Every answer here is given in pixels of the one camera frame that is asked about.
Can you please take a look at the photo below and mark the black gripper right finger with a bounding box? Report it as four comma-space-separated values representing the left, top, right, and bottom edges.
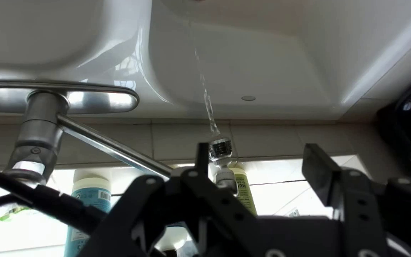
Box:
301, 141, 411, 257

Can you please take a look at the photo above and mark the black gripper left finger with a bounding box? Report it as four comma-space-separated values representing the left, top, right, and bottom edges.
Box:
77, 141, 264, 257

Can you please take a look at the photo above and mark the chrome sink faucet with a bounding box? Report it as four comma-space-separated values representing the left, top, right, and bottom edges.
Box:
0, 78, 240, 197

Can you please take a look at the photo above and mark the spray bottle with green label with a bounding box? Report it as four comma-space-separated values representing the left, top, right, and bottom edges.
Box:
227, 162, 260, 217

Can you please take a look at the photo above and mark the pump soap bottle blue label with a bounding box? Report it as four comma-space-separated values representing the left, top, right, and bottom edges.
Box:
64, 170, 116, 257

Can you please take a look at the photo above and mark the white double basin sink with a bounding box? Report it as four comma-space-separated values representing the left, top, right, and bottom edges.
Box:
0, 0, 411, 121

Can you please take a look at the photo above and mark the black braided cable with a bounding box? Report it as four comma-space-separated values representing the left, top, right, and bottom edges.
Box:
0, 160, 110, 235

